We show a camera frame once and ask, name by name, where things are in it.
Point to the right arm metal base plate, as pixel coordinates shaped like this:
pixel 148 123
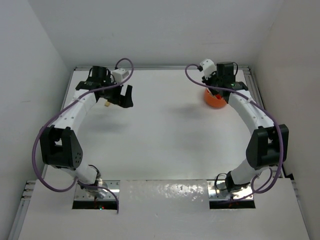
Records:
pixel 217 192

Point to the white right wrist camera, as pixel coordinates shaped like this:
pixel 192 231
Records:
pixel 207 67

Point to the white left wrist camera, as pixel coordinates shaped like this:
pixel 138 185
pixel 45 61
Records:
pixel 120 74

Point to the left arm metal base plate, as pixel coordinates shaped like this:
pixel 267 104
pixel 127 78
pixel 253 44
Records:
pixel 83 193

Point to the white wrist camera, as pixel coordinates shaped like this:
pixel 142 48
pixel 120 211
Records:
pixel 207 67
pixel 120 74

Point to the orange round compartment container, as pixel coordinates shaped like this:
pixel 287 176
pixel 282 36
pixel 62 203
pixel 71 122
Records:
pixel 214 101

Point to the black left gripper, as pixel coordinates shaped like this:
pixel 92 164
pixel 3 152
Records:
pixel 125 100

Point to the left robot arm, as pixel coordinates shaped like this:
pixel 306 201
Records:
pixel 60 147

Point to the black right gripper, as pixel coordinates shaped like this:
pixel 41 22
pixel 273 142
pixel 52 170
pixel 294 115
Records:
pixel 208 81

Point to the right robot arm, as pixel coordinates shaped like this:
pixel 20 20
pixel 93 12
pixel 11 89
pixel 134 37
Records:
pixel 267 143

